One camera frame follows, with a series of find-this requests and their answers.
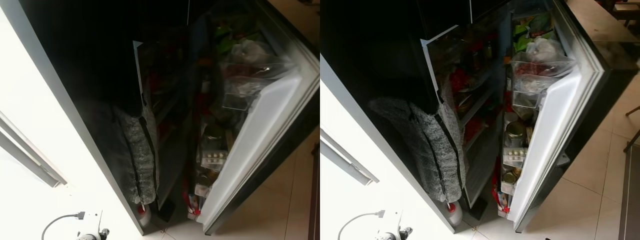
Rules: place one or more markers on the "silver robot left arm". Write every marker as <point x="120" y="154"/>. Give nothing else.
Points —
<point x="389" y="236"/>
<point x="89" y="236"/>

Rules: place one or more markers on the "dark brown furniture panel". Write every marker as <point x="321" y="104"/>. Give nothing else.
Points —
<point x="315" y="195"/>
<point x="630" y="195"/>

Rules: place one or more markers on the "small jar with gold lid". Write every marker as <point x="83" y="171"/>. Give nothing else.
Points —
<point x="205" y="179"/>
<point x="510" y="177"/>

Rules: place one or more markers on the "white plastic bag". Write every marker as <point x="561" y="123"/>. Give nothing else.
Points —
<point x="250" y="50"/>
<point x="545" y="47"/>

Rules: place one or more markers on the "black fridge door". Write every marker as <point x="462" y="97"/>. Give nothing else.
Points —
<point x="550" y="140"/>
<point x="260" y="135"/>

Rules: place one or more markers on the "black metal legs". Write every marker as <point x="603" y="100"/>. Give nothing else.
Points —
<point x="632" y="113"/>

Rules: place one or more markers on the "white blister tray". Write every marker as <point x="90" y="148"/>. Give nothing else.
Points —
<point x="515" y="156"/>
<point x="214" y="159"/>

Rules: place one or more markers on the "red food package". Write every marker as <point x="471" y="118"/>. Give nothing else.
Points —
<point x="459" y="80"/>
<point x="472" y="129"/>

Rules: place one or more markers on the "white bottle with red cap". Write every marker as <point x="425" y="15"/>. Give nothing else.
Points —
<point x="454" y="212"/>
<point x="143" y="214"/>

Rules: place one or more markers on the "black fridge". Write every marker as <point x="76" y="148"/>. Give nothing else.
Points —
<point x="380" y="50"/>
<point x="75" y="55"/>

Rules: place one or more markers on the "red sachet packet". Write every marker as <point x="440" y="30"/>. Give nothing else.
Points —
<point x="192" y="202"/>
<point x="501" y="200"/>

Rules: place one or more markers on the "small white box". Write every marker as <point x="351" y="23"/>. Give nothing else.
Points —
<point x="201" y="190"/>
<point x="507" y="189"/>

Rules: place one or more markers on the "brown wooden chair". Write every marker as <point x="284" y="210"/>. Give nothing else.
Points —
<point x="627" y="10"/>

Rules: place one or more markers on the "green food package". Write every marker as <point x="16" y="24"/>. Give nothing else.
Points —
<point x="235" y="35"/>
<point x="530" y="25"/>

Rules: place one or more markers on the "glass jar with metal lid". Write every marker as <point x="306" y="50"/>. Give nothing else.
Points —
<point x="515" y="135"/>
<point x="214" y="135"/>

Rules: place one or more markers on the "grey speckled felt cover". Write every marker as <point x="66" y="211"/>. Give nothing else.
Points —
<point x="425" y="145"/>
<point x="140" y="150"/>

